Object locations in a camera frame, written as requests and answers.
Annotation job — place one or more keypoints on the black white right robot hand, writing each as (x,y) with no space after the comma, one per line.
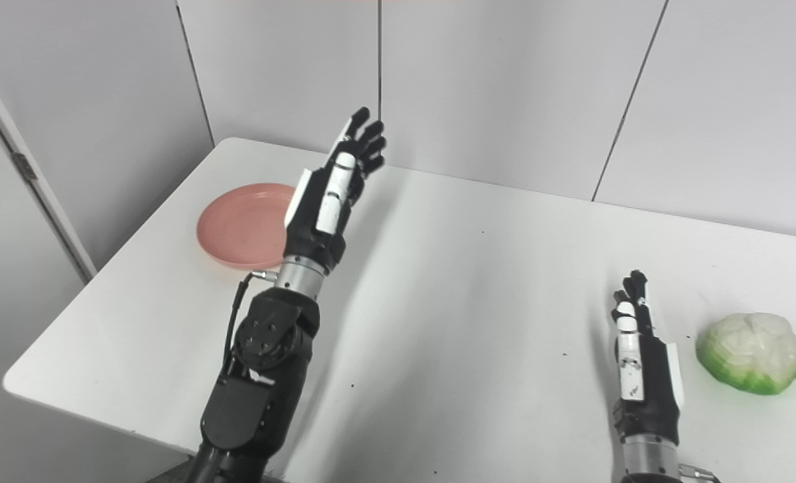
(653,396)

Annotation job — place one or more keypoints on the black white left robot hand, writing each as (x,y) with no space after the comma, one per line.
(311,235)

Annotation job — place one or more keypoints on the grey metal door hinge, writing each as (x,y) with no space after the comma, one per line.
(23,166)

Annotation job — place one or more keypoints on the green white toy cabbage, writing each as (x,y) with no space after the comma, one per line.
(750,352)

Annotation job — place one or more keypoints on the pink round plate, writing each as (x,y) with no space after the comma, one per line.
(240,228)

